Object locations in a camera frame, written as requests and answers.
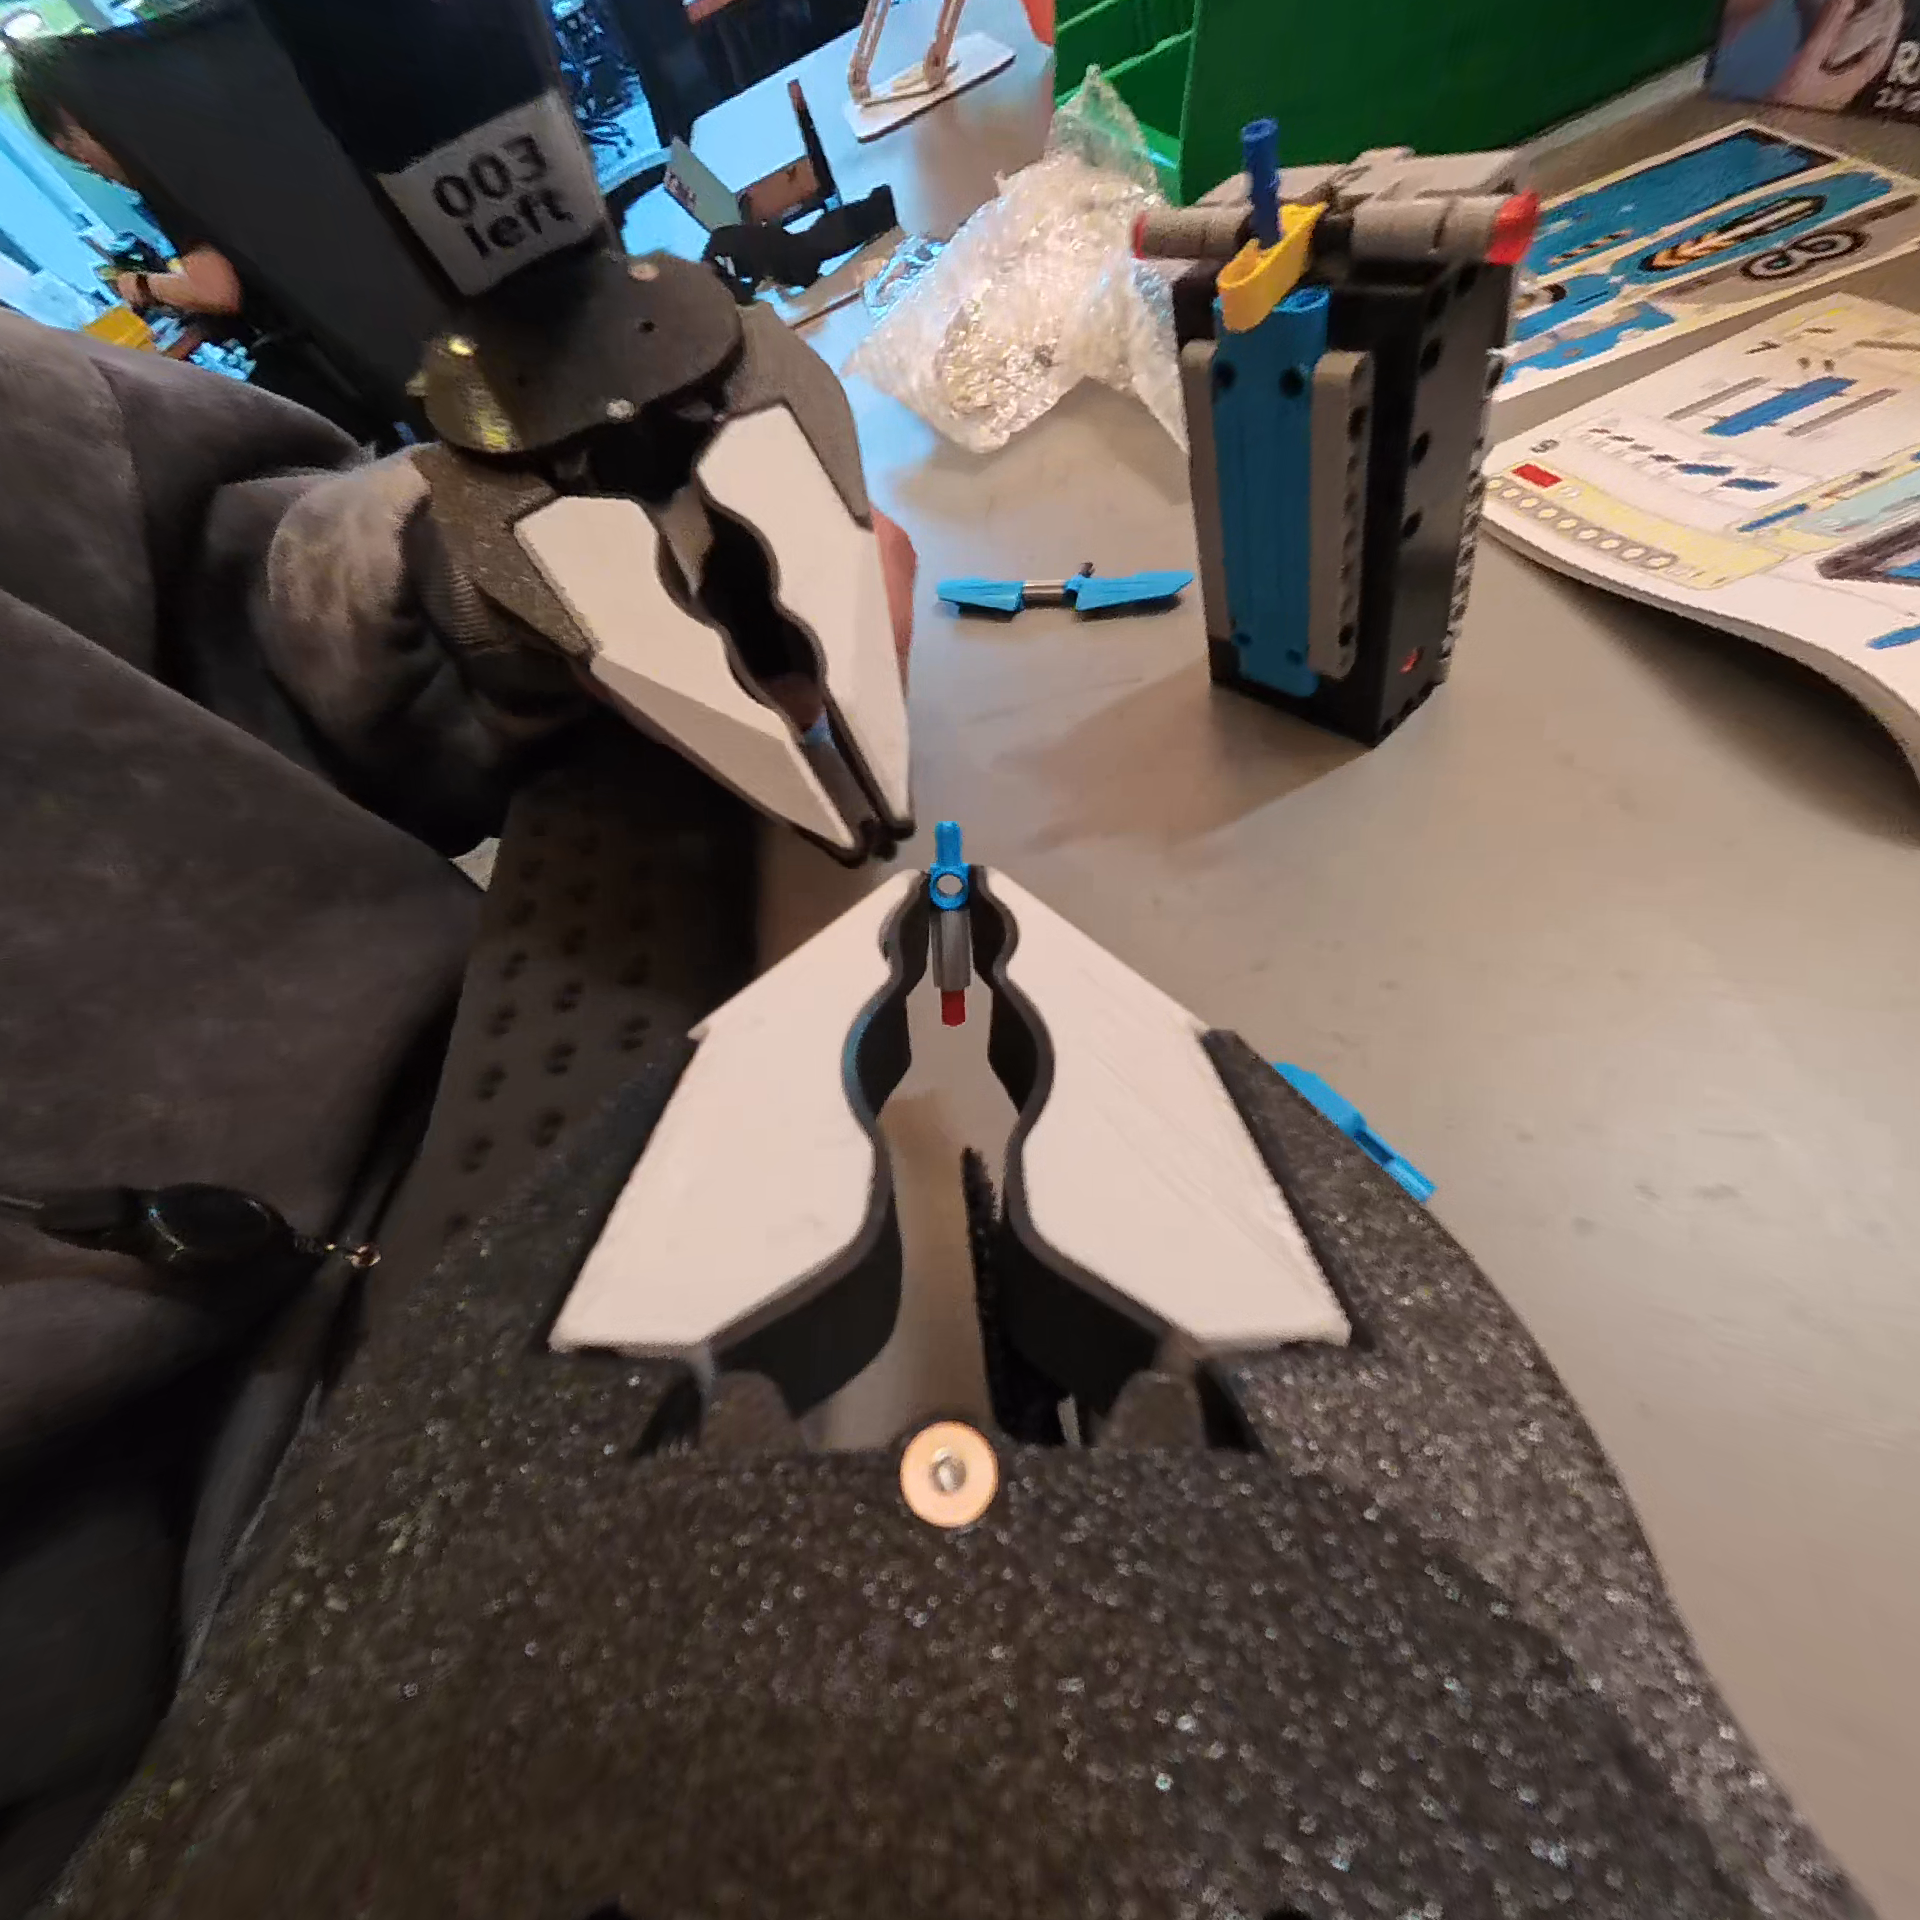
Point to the black perforated panel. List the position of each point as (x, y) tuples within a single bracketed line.
[(602, 961)]

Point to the black phone stand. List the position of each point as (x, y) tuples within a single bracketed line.
[(787, 204)]

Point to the blue grey axle assembly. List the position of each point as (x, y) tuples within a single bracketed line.
[(1126, 593)]

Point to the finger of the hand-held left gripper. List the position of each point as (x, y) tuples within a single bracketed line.
[(676, 644), (826, 571)]

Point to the black blue brick model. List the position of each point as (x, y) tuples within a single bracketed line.
[(1351, 450)]

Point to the instruction booklet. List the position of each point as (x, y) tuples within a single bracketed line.
[(1741, 511)]

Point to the robot kit box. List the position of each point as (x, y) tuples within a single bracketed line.
[(1826, 45)]

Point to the black office chair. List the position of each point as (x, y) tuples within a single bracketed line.
[(270, 152)]

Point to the blue sticker sheet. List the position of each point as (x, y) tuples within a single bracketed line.
[(1711, 256)]

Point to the clear plastic bag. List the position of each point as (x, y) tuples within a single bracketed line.
[(1020, 300)]

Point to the grey axle with red end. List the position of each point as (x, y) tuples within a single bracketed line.
[(952, 976)]

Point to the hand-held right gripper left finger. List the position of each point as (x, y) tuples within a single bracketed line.
[(736, 1200)]

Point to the person's left forearm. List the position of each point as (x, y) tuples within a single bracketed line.
[(391, 632)]

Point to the white table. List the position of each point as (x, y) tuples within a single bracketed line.
[(991, 181)]

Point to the person's left hand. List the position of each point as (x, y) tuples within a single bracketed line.
[(894, 571)]

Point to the grey desk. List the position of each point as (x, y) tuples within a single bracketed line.
[(1680, 991)]

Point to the green plastic bin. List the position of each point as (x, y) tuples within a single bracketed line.
[(1411, 76)]

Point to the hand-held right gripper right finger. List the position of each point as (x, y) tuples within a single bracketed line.
[(1188, 1200)]

